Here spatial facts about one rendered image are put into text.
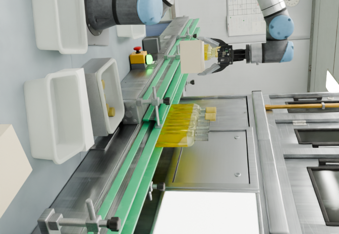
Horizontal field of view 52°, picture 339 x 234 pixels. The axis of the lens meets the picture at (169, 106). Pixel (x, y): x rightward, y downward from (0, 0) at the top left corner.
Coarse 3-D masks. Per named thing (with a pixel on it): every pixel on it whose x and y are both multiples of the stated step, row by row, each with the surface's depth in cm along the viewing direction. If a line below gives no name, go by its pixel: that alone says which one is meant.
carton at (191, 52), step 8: (192, 40) 128; (200, 40) 130; (184, 48) 129; (192, 48) 129; (200, 48) 130; (184, 56) 130; (192, 56) 129; (200, 56) 129; (184, 64) 130; (192, 64) 130; (200, 64) 129; (184, 72) 131; (192, 72) 130; (200, 72) 129
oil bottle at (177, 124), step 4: (164, 124) 139; (168, 124) 139; (172, 124) 138; (176, 124) 138; (180, 124) 137; (184, 124) 137; (188, 124) 137; (192, 124) 137; (164, 128) 137; (168, 128) 136; (172, 128) 136; (176, 128) 136; (180, 128) 136; (184, 128) 135; (188, 128) 135; (192, 128) 135; (196, 128) 137; (196, 132) 137
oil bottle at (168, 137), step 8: (160, 136) 132; (168, 136) 131; (176, 136) 131; (184, 136) 130; (192, 136) 130; (160, 144) 133; (168, 144) 133; (176, 144) 132; (184, 144) 132; (192, 144) 132
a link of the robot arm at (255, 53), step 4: (252, 44) 128; (256, 44) 128; (260, 44) 128; (252, 48) 127; (256, 48) 127; (260, 48) 127; (252, 52) 127; (256, 52) 127; (260, 52) 126; (252, 56) 127; (256, 56) 127; (260, 56) 127; (252, 60) 128; (256, 60) 128; (260, 60) 128; (256, 64) 131
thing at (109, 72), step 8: (112, 64) 122; (104, 72) 124; (112, 72) 124; (104, 80) 125; (112, 80) 125; (104, 88) 126; (112, 88) 126; (120, 88) 126; (112, 96) 127; (120, 96) 127; (104, 104) 111; (112, 104) 129; (120, 104) 128; (104, 112) 112; (120, 112) 129; (112, 120) 124; (120, 120) 125; (112, 128) 119
